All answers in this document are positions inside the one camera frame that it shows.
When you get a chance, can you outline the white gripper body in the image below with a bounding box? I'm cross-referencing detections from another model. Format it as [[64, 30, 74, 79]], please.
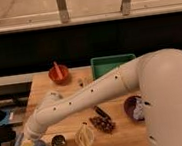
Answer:
[[23, 116, 46, 141]]

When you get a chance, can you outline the yellow sponge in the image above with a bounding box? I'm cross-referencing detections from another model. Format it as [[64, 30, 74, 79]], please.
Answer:
[[21, 140, 34, 146]]

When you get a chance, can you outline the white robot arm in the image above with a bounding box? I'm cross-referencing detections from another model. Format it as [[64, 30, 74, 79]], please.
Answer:
[[24, 48, 182, 146]]

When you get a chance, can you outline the small dark metal cup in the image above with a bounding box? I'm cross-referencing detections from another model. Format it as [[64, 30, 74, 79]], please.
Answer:
[[51, 135, 67, 146]]

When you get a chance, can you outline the orange bowl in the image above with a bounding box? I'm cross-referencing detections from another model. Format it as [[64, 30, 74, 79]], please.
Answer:
[[48, 64, 70, 84]]

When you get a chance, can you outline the orange spatula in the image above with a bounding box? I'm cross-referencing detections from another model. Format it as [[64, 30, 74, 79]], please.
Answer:
[[54, 61, 63, 79]]

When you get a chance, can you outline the dark brown stick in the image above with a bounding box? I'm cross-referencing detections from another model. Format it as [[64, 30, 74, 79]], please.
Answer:
[[94, 106, 111, 119]]

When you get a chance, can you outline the brown pinecone cluster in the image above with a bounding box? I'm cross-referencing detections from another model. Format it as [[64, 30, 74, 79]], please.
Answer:
[[90, 116, 116, 134]]

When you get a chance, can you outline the green plastic bin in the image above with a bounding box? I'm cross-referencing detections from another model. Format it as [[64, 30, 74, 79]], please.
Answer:
[[90, 53, 136, 80]]

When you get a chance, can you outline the crumpled white foil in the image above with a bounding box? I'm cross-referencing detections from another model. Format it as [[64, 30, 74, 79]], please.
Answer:
[[133, 97, 145, 121]]

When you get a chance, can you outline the left metal frame post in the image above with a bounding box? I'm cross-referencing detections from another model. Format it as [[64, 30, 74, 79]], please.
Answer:
[[56, 0, 69, 24]]

